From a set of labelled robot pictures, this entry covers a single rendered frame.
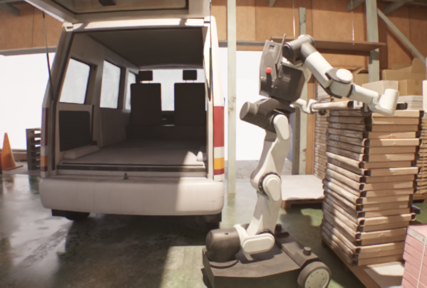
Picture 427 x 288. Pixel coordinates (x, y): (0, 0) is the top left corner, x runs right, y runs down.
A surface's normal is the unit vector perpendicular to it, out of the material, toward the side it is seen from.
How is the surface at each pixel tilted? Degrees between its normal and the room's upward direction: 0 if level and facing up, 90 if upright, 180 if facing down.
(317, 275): 90
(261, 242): 90
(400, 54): 90
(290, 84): 94
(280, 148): 113
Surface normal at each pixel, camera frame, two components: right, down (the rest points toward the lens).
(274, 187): 0.25, 0.05
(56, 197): -0.06, 0.06
